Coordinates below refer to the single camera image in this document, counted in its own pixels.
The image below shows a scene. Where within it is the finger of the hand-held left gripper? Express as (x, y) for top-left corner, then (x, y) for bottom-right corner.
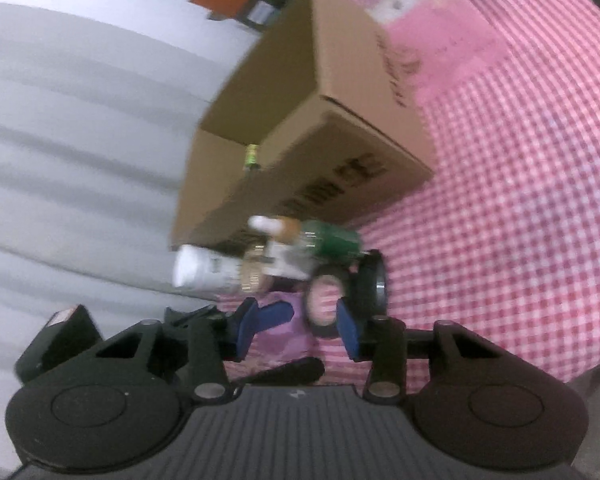
(164, 301), (295, 336)
(242, 358), (327, 387)

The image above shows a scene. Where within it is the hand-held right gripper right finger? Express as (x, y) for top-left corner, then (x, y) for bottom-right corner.
(336, 299), (511, 404)

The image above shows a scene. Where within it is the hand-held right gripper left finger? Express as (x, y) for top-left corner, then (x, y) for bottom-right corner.
(92, 299), (259, 404)

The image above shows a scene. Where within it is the purple plastic lid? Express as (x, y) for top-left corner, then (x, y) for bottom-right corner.
(252, 290), (318, 364)

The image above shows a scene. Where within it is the jar with gold lid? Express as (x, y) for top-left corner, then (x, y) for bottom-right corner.
(239, 241), (270, 294)

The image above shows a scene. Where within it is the black tape roll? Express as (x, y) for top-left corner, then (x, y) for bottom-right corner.
(302, 262), (354, 341)

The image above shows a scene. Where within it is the white printed tube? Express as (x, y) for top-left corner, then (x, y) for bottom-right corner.
(172, 244), (242, 294)

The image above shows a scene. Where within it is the green spray bottle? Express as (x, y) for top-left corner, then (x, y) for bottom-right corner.
(249, 214), (364, 267)

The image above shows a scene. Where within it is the brown cardboard box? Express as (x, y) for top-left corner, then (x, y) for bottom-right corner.
(170, 0), (436, 251)

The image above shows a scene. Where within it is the small white box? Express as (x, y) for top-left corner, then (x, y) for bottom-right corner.
(267, 240), (313, 281)

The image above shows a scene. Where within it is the pink checkered blanket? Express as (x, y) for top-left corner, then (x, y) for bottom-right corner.
(215, 0), (600, 401)

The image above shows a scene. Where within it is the white curtain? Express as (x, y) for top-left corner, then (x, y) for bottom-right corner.
(0, 0), (261, 480)

